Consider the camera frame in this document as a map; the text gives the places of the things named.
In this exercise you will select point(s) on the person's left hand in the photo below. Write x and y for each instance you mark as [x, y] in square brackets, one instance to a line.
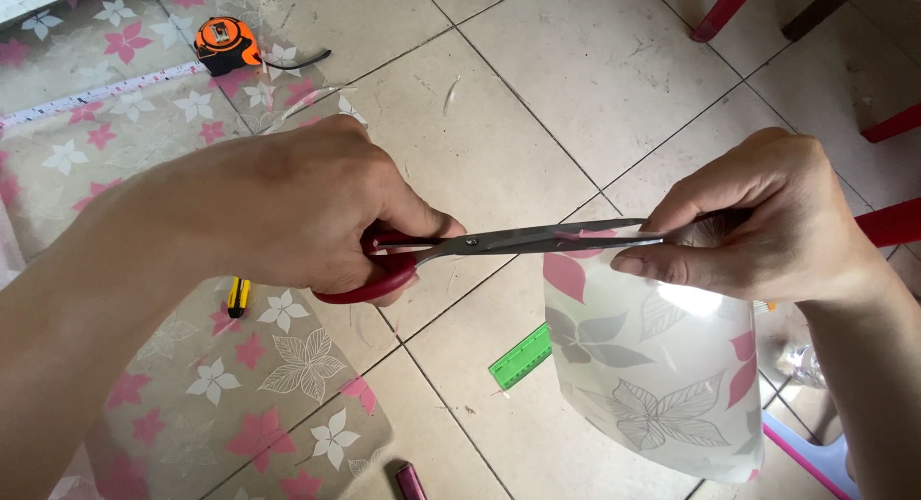
[288, 198]

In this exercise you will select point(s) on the person's right hand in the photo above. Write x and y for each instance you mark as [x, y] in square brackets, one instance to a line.
[777, 226]

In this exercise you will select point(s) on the cut floral plastic sheet piece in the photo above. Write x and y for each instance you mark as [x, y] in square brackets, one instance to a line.
[647, 385]

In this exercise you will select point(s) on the yellow black utility knife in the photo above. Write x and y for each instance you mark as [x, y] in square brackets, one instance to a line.
[238, 297]

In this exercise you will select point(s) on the red chair leg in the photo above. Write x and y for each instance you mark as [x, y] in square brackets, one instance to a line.
[892, 223]
[896, 123]
[723, 10]

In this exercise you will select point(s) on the clear plastic scrap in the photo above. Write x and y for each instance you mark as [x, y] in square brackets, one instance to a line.
[795, 356]

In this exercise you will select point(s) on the orange black tape measure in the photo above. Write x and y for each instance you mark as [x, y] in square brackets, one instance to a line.
[227, 46]

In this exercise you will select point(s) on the large floral plastic sheet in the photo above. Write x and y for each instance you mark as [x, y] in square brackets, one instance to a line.
[180, 385]

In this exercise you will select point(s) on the dark brown furniture leg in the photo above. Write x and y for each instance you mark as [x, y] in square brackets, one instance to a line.
[820, 10]

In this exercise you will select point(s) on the pale blue plastic stool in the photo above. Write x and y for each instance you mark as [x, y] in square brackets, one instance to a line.
[824, 464]

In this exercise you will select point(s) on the green plastic ruler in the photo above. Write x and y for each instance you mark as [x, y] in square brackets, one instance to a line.
[519, 357]

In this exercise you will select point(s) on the maroon pen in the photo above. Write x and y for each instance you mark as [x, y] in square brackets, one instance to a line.
[410, 483]

